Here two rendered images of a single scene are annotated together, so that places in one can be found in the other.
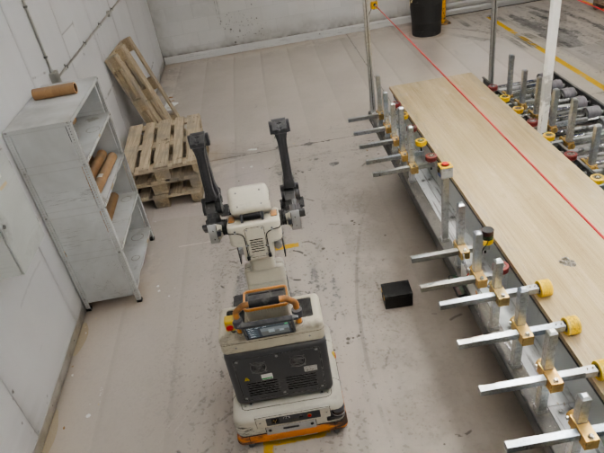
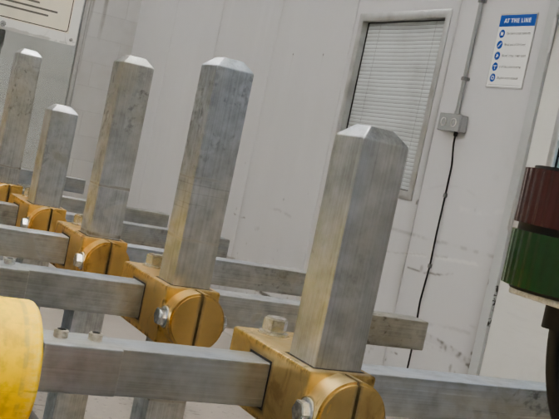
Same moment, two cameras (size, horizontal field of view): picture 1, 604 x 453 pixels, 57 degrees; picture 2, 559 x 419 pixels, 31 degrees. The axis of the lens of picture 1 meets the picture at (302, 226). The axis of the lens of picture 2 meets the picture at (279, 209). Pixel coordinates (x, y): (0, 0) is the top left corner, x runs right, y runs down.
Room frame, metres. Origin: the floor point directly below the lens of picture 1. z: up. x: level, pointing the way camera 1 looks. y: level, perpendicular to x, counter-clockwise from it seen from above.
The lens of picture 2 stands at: (2.49, -1.19, 1.10)
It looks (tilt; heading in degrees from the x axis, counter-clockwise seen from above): 3 degrees down; 153
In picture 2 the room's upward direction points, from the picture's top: 12 degrees clockwise
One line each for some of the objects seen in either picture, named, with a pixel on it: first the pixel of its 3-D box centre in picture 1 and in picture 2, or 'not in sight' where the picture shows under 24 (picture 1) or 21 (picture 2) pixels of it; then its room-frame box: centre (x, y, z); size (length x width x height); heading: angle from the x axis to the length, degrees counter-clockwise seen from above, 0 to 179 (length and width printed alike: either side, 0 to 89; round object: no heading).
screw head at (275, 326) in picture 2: not in sight; (274, 325); (1.86, -0.85, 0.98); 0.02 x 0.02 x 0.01
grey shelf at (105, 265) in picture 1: (92, 195); not in sight; (3.92, 1.58, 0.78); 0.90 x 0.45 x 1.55; 1
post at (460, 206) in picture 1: (459, 239); not in sight; (2.44, -0.85, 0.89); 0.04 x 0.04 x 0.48; 1
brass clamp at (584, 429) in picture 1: (581, 428); (36, 220); (1.16, -0.86, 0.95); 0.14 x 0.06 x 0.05; 1
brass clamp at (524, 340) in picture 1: (521, 330); (168, 305); (1.66, -0.86, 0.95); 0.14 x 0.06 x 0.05; 1
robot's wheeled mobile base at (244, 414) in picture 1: (286, 379); not in sight; (2.30, 0.25, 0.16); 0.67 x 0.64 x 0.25; 0
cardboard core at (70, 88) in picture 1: (54, 91); not in sight; (4.03, 1.58, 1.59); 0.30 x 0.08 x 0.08; 91
